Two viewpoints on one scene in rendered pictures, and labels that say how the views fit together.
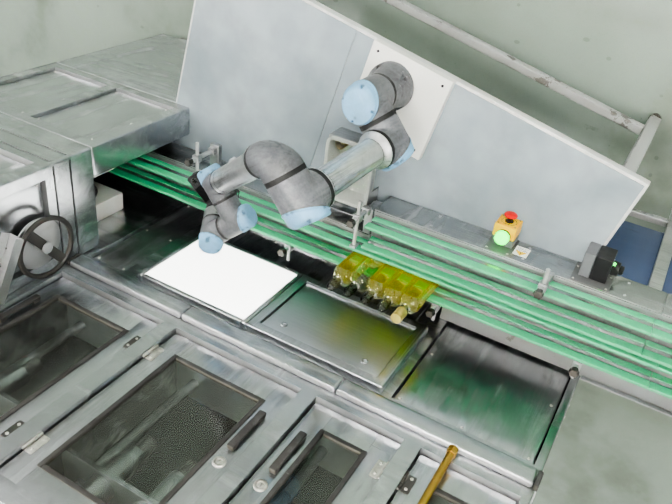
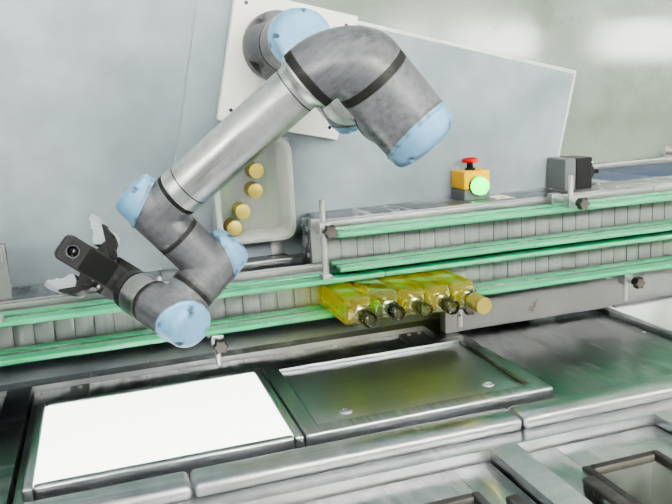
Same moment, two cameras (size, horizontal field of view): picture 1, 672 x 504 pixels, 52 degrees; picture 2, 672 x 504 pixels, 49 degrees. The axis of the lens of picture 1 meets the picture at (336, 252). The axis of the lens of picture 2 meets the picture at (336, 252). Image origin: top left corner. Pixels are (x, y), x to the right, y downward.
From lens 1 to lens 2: 149 cm
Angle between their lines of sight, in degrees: 44
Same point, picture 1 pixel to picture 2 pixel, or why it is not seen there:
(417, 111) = not seen: hidden behind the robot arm
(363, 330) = (425, 368)
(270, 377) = (431, 470)
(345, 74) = (194, 58)
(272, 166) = (378, 45)
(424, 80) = not seen: hidden behind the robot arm
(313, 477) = not seen: outside the picture
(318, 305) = (337, 379)
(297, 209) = (433, 107)
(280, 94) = (85, 127)
